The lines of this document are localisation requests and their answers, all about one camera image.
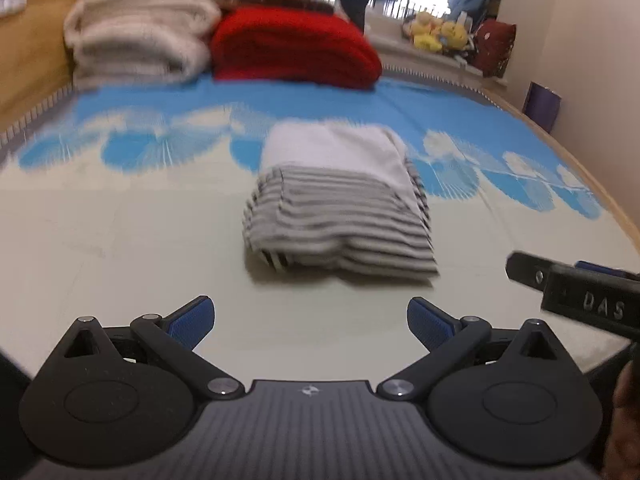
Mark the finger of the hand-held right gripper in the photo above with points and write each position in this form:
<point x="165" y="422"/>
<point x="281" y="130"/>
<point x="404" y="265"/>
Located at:
<point x="527" y="271"/>
<point x="607" y="270"/>

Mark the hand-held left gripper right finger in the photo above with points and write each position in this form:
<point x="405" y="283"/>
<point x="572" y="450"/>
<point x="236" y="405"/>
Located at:
<point x="427" y="321"/>

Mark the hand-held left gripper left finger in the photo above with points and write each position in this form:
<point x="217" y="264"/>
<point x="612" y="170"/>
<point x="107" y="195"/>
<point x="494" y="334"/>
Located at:
<point x="192" y="320"/>

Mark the black white striped shirt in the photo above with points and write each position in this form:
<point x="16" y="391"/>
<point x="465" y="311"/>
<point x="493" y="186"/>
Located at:
<point x="340" y="210"/>

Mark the person's right hand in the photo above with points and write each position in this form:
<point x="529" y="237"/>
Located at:
<point x="629" y="410"/>

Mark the blue white patterned bed sheet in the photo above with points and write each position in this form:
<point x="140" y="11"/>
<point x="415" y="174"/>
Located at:
<point x="150" y="220"/>

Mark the purple box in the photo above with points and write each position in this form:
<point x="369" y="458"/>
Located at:
<point x="542" y="107"/>

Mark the dark red cushion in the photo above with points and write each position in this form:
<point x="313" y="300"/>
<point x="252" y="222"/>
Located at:
<point x="494" y="47"/>

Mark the yellow plush toy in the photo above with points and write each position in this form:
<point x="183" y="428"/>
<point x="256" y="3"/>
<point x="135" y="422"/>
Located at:
<point x="425" y="27"/>
<point x="454" y="35"/>

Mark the white window ledge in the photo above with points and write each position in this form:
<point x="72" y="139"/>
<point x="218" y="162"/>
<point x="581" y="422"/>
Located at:
<point x="400" y="57"/>

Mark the beige folded blanket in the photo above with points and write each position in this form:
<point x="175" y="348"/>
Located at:
<point x="135" y="40"/>

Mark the red folded blanket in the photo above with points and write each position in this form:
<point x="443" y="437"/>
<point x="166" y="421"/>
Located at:
<point x="295" y="50"/>

